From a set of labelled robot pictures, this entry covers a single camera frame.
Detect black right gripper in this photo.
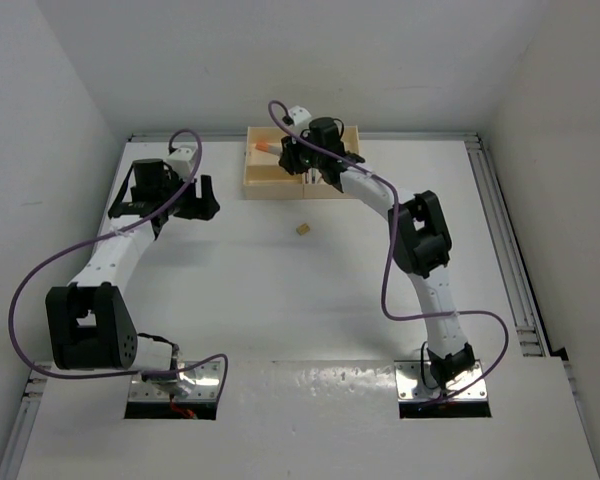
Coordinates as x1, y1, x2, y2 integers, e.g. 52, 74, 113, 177
280, 127, 324, 175

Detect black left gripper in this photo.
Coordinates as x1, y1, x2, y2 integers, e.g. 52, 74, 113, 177
157, 168, 218, 220

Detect orange highlighter marker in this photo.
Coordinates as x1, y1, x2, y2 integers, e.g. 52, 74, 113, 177
255, 142, 282, 156

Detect small tan eraser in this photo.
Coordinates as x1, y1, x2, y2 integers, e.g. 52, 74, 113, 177
296, 223, 310, 236

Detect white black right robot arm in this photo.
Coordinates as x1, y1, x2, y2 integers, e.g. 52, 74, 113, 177
279, 117, 475, 389

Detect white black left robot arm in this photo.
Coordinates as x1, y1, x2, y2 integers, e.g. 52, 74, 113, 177
45, 146, 220, 371

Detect cream wooden compartment tray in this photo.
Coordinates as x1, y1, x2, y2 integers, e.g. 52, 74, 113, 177
243, 127, 350, 200

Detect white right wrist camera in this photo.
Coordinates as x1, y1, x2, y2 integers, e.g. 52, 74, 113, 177
282, 106, 312, 132

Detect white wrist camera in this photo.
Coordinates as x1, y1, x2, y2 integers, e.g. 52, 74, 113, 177
165, 145, 198, 181
282, 106, 312, 132

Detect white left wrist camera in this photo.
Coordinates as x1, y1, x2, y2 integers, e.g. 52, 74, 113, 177
165, 145, 198, 181

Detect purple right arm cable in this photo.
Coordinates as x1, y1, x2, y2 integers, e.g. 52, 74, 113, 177
267, 100, 510, 405

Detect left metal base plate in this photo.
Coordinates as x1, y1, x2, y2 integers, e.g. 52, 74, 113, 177
128, 360, 224, 403

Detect metal base plate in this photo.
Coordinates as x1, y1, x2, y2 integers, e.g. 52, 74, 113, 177
128, 360, 224, 403
394, 360, 488, 404

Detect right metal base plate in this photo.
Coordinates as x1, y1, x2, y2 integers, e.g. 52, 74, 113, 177
394, 360, 488, 404

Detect aluminium frame rail right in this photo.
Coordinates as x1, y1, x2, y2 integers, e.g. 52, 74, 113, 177
465, 135, 551, 357

